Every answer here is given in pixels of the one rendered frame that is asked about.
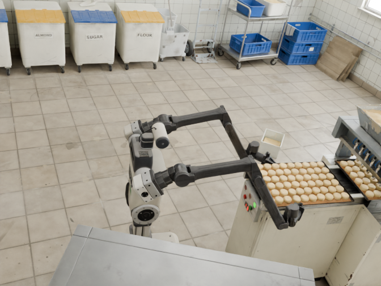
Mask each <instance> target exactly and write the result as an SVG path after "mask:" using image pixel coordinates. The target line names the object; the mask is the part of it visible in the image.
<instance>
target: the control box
mask: <svg viewBox="0 0 381 286"><path fill-rule="evenodd" d="M245 185H246V186H247V189H246V190H245V188H244V186H245ZM244 186H243V189H242V193H241V196H240V197H241V198H242V201H243V203H244V205H245V204H246V203H247V205H246V209H247V207H248V209H247V211H248V213H249V215H250V217H251V219H252V221H253V222H258V219H259V216H260V213H261V210H260V208H259V207H260V204H261V202H260V199H259V197H258V196H257V194H256V192H255V190H254V188H253V187H252V185H251V182H250V181H249V180H245V182H244ZM244 194H246V197H247V198H246V199H244ZM249 194H251V198H249ZM253 203H255V204H256V207H254V206H253ZM250 205H251V206H252V210H249V206H250Z"/></svg>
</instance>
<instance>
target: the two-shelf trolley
mask: <svg viewBox="0 0 381 286"><path fill-rule="evenodd" d="M230 1H231V0H229V1H228V6H227V11H226V17H225V23H224V26H223V32H222V38H221V43H220V46H219V48H218V51H219V52H218V55H219V56H223V55H224V51H225V52H226V53H228V54H229V55H230V56H232V57H233V58H235V59H236V60H237V63H236V64H237V66H236V68H237V69H238V70H239V69H240V68H241V66H242V65H241V61H247V60H257V59H263V58H273V57H274V59H272V60H271V61H270V64H271V65H275V64H276V62H277V60H278V53H279V50H280V46H281V43H282V39H283V35H284V33H285V29H286V25H287V21H288V20H289V15H290V11H291V8H292V4H293V0H292V1H291V5H289V4H286V5H288V6H290V8H289V12H288V15H285V14H282V15H281V16H266V15H264V14H262V16H261V17H250V15H251V9H250V8H249V7H248V6H246V5H244V4H242V3H241V2H239V1H237V0H233V1H235V2H237V3H239V4H240V5H242V6H244V7H246V8H248V9H249V15H248V16H246V15H244V14H243V13H241V12H240V11H238V10H237V9H236V7H237V6H229V5H230ZM228 11H230V12H232V13H233V14H235V15H237V16H238V17H240V18H242V19H244V20H245V21H247V25H246V28H245V33H244V37H243V42H242V47H241V50H240V53H238V52H237V51H235V50H233V49H232V48H230V46H229V44H222V40H223V35H224V31H225V25H226V20H227V14H228ZM273 20H286V23H285V26H284V29H283V33H282V37H281V41H280V44H279V47H278V51H277V53H276V52H274V51H272V50H271V49H270V52H268V53H262V54H252V55H246V56H242V50H243V45H244V41H245V36H246V33H247V28H248V23H249V22H261V21H262V23H261V27H260V32H259V34H261V29H262V26H263V22H264V21H273ZM222 50H224V51H222Z"/></svg>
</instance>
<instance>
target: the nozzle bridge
mask: <svg viewBox="0 0 381 286"><path fill-rule="evenodd" d="M331 135H332V136H333V137H334V138H339V139H340V140H341V141H340V144H339V146H338V148H337V150H336V153H335V155H337V157H351V152H352V153H353V154H354V155H355V156H356V157H357V158H358V160H359V161H360V162H361V163H362V164H363V165H364V166H365V168H367V169H368V171H369V172H371V173H372V175H373V176H374V177H375V178H376V179H377V180H378V181H379V183H380V184H381V169H380V171H379V172H376V169H377V168H376V167H378V165H379V164H380V163H381V146H380V145H379V144H378V143H377V142H376V141H375V140H374V139H373V138H372V137H371V136H370V135H369V134H368V133H367V132H366V131H365V130H364V129H363V128H362V127H361V126H360V123H359V117H358V116H339V117H338V119H337V122H336V125H335V127H334V129H333V132H332V134H331ZM355 138H357V139H356V140H355V141H354V139H355ZM358 140H360V142H359V145H360V144H361V143H363V144H362V145H361V146H360V147H359V149H361V148H362V147H363V145H365V149H364V151H365V150H366V149H368V150H367V151H365V155H366V154H367V153H368V152H369V151H371V153H370V156H369V158H370V157H371V156H372V155H374V156H372V157H371V158H370V160H371V161H372V159H373V158H374V157H375V156H376V161H375V163H374V165H373V166H371V165H370V163H371V162H370V161H369V158H368V160H365V156H364V155H363V153H364V151H363V153H362V154H360V153H359V152H360V150H358V148H357V149H355V148H354V146H355V145H354V144H356V142H357V141H358ZM353 141H354V144H353ZM378 161H380V162H378ZM377 162H378V163H377ZM376 163H377V164H376ZM375 164H376V167H375Z"/></svg>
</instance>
